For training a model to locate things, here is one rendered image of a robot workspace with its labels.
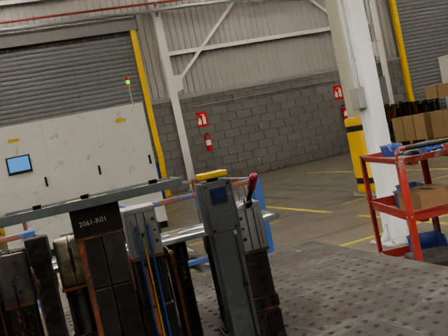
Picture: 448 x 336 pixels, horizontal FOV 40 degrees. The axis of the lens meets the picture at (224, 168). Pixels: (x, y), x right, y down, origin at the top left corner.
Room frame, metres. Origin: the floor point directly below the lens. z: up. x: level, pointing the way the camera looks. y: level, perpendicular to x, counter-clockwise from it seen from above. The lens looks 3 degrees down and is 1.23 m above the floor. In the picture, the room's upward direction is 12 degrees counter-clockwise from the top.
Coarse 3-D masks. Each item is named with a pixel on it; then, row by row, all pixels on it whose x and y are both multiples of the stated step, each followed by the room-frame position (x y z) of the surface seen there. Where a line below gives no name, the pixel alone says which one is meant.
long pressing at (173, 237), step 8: (264, 216) 1.62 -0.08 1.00; (272, 216) 1.63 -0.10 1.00; (200, 224) 1.74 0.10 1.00; (168, 232) 1.71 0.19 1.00; (176, 232) 1.68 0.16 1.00; (192, 232) 1.62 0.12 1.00; (200, 232) 1.58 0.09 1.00; (168, 240) 1.56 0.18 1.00; (176, 240) 1.56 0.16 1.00; (184, 240) 1.57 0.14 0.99; (56, 264) 1.56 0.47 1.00; (32, 272) 1.49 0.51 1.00; (56, 272) 1.49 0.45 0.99
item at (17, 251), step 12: (12, 252) 1.35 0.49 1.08; (24, 252) 1.34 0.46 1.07; (0, 264) 1.32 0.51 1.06; (12, 264) 1.33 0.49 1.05; (24, 264) 1.34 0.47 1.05; (0, 276) 1.32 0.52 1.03; (12, 276) 1.33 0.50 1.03; (24, 276) 1.33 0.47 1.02; (12, 288) 1.33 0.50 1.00; (24, 288) 1.33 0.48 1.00; (36, 288) 1.41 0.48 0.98; (12, 300) 1.33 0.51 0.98; (24, 300) 1.33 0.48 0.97; (36, 300) 1.35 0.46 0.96; (12, 312) 1.33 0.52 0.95; (24, 312) 1.34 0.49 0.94; (36, 312) 1.35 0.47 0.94; (12, 324) 1.33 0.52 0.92; (24, 324) 1.34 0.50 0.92; (36, 324) 1.34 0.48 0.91
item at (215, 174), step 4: (208, 172) 1.35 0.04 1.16; (212, 172) 1.32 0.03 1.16; (216, 172) 1.32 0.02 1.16; (220, 172) 1.32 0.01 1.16; (224, 172) 1.32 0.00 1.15; (196, 176) 1.35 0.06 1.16; (200, 176) 1.31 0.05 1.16; (204, 176) 1.31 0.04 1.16; (208, 176) 1.31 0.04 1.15; (212, 176) 1.32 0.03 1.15; (216, 176) 1.32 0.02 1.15; (220, 176) 1.32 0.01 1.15; (200, 180) 1.33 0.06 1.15; (208, 180) 1.34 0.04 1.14; (212, 180) 1.33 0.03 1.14; (216, 180) 1.34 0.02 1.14
